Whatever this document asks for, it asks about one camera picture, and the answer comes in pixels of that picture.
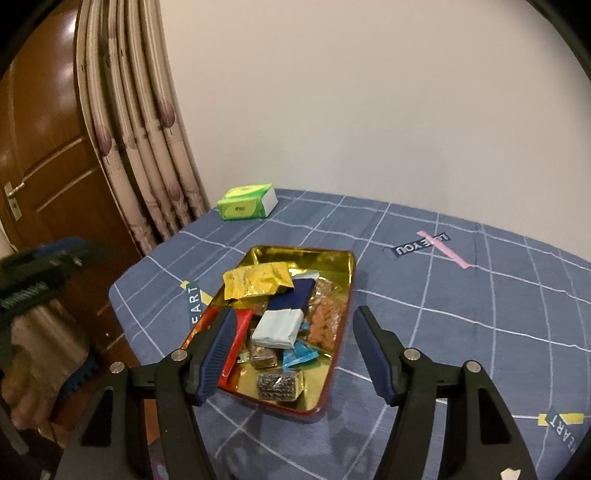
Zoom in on dark cube snack packet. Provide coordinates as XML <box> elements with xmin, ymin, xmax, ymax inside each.
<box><xmin>256</xmin><ymin>369</ymin><xmax>306</xmax><ymax>403</ymax></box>

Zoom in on clear bag orange snacks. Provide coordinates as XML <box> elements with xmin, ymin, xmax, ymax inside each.
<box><xmin>307</xmin><ymin>281</ymin><xmax>347</xmax><ymax>347</ymax></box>

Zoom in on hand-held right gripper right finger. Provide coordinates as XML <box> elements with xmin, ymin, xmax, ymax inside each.
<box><xmin>353</xmin><ymin>305</ymin><xmax>539</xmax><ymax>480</ymax></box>

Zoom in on red snack packet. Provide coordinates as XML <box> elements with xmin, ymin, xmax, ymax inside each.
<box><xmin>187</xmin><ymin>306</ymin><xmax>254</xmax><ymax>389</ymax></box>

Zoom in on small teal snack packet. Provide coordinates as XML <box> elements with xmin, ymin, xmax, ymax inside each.
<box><xmin>283</xmin><ymin>339</ymin><xmax>319</xmax><ymax>368</ymax></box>

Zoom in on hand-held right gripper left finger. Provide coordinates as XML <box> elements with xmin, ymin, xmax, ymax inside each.
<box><xmin>55</xmin><ymin>306</ymin><xmax>238</xmax><ymax>480</ymax></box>

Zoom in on green tissue pack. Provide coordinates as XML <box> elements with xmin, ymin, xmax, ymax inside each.
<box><xmin>217</xmin><ymin>183</ymin><xmax>279</xmax><ymax>221</ymax></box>

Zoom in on brown wooden door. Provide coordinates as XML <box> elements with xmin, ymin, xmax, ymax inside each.
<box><xmin>0</xmin><ymin>7</ymin><xmax>148</xmax><ymax>361</ymax></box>

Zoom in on red tin box gold inside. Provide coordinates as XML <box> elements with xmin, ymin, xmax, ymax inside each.
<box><xmin>178</xmin><ymin>246</ymin><xmax>357</xmax><ymax>423</ymax></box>

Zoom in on metal door handle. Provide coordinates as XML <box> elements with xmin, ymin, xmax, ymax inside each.
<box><xmin>4</xmin><ymin>181</ymin><xmax>26</xmax><ymax>220</ymax></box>

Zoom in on yellow snack packet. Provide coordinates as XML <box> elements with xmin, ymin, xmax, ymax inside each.
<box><xmin>223</xmin><ymin>262</ymin><xmax>295</xmax><ymax>309</ymax></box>

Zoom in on beige cloth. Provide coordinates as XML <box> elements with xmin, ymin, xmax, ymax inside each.
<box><xmin>0</xmin><ymin>300</ymin><xmax>93</xmax><ymax>435</ymax></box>

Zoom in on small brown snack packet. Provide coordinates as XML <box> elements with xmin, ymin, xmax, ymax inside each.
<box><xmin>249</xmin><ymin>342</ymin><xmax>282</xmax><ymax>368</ymax></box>

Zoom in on navy and pale blue packet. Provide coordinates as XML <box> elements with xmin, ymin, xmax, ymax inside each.
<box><xmin>252</xmin><ymin>279</ymin><xmax>315</xmax><ymax>350</ymax></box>

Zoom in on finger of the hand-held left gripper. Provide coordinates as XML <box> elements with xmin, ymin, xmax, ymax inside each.
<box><xmin>28</xmin><ymin>236</ymin><xmax>114</xmax><ymax>273</ymax></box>
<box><xmin>60</xmin><ymin>353</ymin><xmax>99</xmax><ymax>397</ymax></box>

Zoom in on beige patterned curtain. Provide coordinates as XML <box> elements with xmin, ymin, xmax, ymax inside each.
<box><xmin>74</xmin><ymin>0</ymin><xmax>211</xmax><ymax>257</ymax></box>

